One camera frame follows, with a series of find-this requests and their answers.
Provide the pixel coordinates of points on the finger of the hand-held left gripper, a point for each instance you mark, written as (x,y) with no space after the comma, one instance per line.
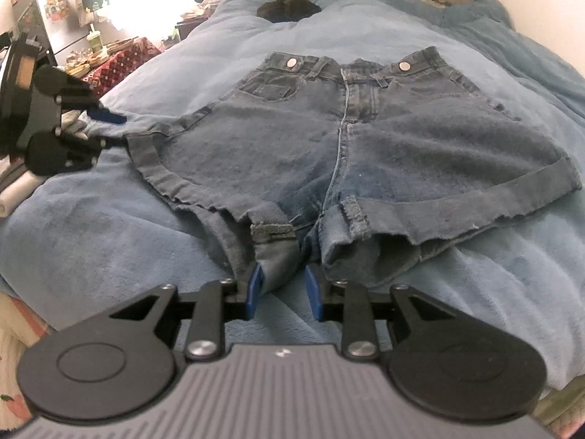
(82,146)
(109,116)

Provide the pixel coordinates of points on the blue fleece blanket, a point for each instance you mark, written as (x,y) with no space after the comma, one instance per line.
(137,238)

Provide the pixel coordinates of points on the blue denim shorts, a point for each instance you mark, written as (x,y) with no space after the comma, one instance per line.
(365,146)

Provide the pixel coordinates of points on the green mattress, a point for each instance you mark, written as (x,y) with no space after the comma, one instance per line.
(555,398)

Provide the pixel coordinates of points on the silver fridge with magnets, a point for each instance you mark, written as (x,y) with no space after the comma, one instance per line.
(59,32)

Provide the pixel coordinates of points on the dark wooden nightstand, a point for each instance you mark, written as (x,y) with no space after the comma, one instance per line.
(187,29)

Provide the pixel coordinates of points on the green drink cup with straw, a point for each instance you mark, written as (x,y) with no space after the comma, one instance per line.
(95,42)

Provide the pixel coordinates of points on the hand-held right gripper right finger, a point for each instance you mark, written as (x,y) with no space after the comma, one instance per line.
(314,292)

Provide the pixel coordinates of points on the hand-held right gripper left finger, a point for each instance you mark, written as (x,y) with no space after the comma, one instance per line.
(255,292)

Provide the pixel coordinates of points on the black furry lump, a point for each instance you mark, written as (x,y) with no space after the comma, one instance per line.
(288,9)

